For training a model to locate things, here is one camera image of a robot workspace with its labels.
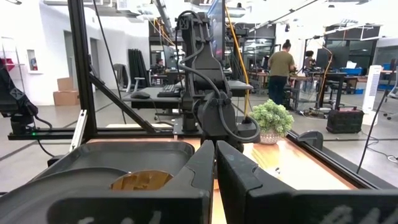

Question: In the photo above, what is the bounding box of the large cardboard box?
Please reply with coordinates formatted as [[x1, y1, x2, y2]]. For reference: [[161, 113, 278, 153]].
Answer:
[[52, 90, 80, 106]]

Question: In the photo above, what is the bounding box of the black table end rail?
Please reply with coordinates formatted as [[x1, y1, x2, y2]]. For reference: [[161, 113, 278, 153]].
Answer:
[[7, 126, 206, 141]]

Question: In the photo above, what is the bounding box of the black desk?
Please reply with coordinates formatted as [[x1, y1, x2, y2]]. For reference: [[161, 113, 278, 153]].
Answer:
[[121, 80, 254, 110]]

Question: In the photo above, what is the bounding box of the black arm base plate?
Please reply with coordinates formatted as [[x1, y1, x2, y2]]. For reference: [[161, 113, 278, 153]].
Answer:
[[172, 117, 203, 136]]

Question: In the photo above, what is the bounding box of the black diagonal frame brace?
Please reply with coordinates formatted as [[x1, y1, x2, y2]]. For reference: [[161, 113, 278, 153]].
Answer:
[[88, 73, 157, 134]]

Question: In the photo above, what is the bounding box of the thin black slanted pole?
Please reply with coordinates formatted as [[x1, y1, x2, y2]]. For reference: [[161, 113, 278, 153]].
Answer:
[[356, 67, 398, 174]]

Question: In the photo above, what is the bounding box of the grey office chair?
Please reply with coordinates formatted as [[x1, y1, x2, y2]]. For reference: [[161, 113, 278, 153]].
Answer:
[[113, 63, 146, 93]]

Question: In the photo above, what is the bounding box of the black device on rail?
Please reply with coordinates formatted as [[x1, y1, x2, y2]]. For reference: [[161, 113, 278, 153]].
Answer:
[[0, 58, 39, 134]]

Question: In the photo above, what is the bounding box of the black rail corner bracket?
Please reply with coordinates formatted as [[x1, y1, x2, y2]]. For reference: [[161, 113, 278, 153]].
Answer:
[[297, 129, 324, 151]]

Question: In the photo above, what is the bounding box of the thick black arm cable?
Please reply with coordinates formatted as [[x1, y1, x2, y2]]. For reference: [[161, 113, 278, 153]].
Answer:
[[175, 43, 261, 143]]

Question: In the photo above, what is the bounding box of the wall fire extinguisher cabinet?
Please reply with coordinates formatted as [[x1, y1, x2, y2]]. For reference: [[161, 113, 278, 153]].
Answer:
[[26, 49, 44, 75]]

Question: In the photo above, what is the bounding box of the small cardboard box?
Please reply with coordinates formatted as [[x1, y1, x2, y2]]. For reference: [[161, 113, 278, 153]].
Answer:
[[57, 77, 75, 91]]

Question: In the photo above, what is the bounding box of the green plant in white pot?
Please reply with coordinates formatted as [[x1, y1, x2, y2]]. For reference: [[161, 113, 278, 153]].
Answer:
[[249, 99, 295, 146]]

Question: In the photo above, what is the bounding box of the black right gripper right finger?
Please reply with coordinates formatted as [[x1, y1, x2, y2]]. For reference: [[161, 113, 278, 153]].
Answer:
[[216, 140, 398, 224]]

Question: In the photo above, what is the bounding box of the black keyboard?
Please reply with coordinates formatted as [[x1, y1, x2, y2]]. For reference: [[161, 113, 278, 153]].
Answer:
[[157, 84, 182, 98]]

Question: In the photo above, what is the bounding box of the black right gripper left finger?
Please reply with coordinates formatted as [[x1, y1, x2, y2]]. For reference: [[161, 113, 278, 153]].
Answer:
[[46, 139, 215, 224]]

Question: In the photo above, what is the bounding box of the white tower fan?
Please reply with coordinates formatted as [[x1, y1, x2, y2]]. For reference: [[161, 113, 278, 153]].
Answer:
[[362, 64, 383, 126]]

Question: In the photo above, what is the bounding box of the black computer mouse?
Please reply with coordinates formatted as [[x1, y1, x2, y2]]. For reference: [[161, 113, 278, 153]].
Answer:
[[130, 91, 151, 100]]

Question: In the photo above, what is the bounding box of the black table side rail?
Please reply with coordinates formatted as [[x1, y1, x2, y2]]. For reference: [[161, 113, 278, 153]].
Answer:
[[285, 130, 398, 190]]

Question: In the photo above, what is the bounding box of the brown wooden cup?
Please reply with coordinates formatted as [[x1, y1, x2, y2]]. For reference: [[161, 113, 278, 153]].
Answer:
[[110, 169, 174, 191]]

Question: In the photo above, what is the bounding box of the large black monitor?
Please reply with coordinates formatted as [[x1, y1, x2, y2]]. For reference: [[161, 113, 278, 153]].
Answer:
[[206, 0, 227, 62]]

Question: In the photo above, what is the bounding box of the black background monitor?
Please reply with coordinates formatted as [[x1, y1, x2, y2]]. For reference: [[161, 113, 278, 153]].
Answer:
[[315, 45, 351, 70]]

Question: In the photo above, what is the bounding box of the person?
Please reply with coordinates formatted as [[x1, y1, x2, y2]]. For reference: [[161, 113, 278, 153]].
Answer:
[[267, 39, 296, 106], [303, 50, 317, 71], [151, 58, 168, 75]]

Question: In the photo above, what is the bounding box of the black crate with red trim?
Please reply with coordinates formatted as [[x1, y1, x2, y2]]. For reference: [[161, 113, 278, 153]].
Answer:
[[325, 106, 364, 134]]

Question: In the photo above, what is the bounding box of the blue storage bin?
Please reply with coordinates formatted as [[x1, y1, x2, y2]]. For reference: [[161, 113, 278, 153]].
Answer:
[[340, 67, 364, 76]]

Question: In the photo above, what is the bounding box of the yellow hanging cable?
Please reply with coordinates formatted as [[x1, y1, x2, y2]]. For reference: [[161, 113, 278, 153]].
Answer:
[[225, 4, 251, 118]]

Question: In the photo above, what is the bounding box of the silver aluminium extrusion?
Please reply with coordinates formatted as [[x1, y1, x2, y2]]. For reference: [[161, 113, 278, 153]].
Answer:
[[68, 109, 88, 153]]

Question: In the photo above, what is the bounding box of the black upright frame post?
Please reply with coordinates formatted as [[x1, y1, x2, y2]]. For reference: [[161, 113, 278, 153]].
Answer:
[[67, 0, 98, 141]]

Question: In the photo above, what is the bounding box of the grey plate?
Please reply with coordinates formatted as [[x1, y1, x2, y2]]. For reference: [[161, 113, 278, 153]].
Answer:
[[0, 167, 129, 224]]

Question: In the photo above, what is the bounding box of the thin black hanging cable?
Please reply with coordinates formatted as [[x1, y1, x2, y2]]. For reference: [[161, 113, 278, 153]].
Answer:
[[92, 0, 127, 125]]

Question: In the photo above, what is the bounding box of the thin black device cable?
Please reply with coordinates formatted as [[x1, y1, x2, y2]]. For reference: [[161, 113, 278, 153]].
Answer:
[[32, 114, 55, 158]]

